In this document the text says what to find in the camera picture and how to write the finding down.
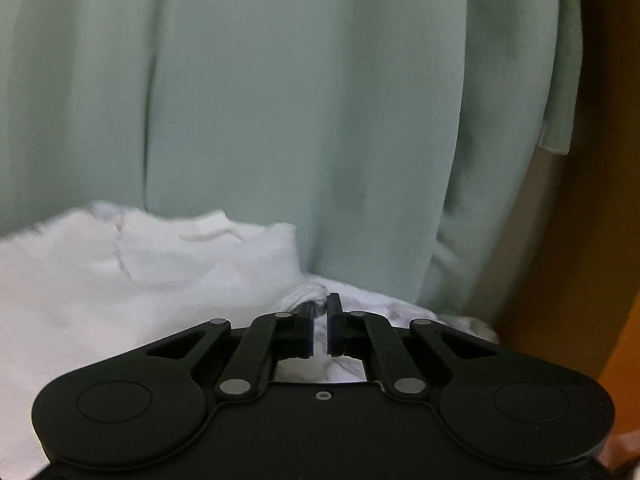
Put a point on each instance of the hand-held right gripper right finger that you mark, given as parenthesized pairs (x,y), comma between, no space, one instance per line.
(334,330)

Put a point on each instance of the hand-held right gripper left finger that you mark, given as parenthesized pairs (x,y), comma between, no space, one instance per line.
(302,332)

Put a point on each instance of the white ribbed sweater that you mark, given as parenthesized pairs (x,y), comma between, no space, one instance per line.
(125,285)

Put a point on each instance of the green curtain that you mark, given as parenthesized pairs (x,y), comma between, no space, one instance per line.
(300,110)

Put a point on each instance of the wooden headboard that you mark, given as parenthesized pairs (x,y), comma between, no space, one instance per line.
(615,335)

